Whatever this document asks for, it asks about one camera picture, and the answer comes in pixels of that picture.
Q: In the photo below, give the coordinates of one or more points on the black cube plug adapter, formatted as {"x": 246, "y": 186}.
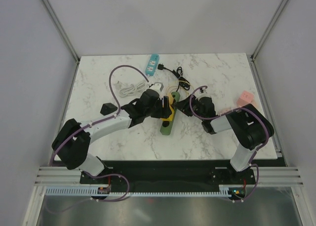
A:
{"x": 108, "y": 108}

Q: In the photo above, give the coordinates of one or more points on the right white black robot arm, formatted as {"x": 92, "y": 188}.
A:
{"x": 250, "y": 127}

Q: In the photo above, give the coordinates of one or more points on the yellow cube socket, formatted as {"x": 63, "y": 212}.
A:
{"x": 167, "y": 115}

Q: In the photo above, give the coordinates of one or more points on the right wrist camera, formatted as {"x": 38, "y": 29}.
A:
{"x": 203, "y": 93}

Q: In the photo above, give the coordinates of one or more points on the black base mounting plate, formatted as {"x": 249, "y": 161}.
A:
{"x": 169, "y": 175}

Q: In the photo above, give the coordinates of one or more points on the pink cube socket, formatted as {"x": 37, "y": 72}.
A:
{"x": 246, "y": 98}

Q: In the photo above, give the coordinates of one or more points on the white slotted cable duct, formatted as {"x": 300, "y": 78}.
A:
{"x": 102, "y": 192}

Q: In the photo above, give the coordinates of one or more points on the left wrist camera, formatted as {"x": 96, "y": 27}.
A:
{"x": 157, "y": 86}

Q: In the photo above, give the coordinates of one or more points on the left aluminium frame post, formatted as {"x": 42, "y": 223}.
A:
{"x": 60, "y": 29}

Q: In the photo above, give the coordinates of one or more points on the green power strip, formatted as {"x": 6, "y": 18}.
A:
{"x": 167, "y": 123}

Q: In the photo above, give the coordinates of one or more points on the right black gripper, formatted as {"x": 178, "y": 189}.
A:
{"x": 183, "y": 106}

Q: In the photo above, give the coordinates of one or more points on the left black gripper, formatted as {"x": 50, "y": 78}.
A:
{"x": 164, "y": 112}

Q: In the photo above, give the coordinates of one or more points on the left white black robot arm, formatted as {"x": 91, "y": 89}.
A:
{"x": 74, "y": 139}

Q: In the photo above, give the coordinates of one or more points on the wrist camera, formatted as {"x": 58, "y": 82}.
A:
{"x": 157, "y": 86}
{"x": 203, "y": 93}

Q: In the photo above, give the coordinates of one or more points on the right aluminium frame post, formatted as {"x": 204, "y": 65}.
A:
{"x": 272, "y": 23}

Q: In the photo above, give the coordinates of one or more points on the aluminium frame post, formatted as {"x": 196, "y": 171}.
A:
{"x": 272, "y": 23}
{"x": 60, "y": 29}

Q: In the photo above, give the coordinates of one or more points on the teal power strip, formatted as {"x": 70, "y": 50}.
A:
{"x": 152, "y": 65}

